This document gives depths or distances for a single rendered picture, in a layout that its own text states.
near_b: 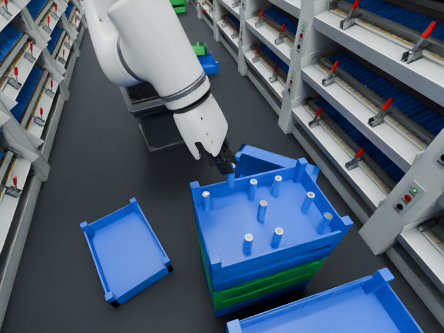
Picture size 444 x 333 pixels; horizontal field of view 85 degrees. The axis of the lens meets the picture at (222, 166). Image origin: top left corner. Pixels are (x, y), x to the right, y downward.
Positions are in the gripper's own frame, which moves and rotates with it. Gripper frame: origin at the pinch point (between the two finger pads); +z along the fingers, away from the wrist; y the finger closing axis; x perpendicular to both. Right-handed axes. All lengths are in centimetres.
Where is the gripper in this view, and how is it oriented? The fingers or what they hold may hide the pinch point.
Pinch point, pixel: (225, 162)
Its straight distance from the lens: 51.0
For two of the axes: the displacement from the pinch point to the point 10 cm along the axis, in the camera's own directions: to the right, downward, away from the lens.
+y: -2.3, 7.0, -6.7
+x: 8.8, -1.4, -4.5
